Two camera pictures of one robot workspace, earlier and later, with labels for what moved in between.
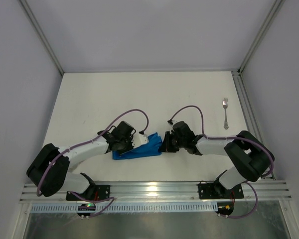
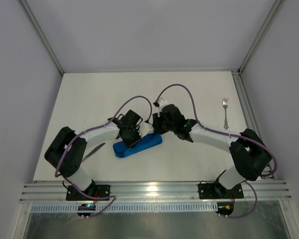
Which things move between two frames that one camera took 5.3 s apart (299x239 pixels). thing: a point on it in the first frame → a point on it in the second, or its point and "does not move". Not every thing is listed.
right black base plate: [216, 190] does not move
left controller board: [86, 206] does not move
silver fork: [225, 103] does not move
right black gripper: [169, 143] → [158, 123]
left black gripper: [126, 148] → [133, 139]
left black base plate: [93, 192] does not move
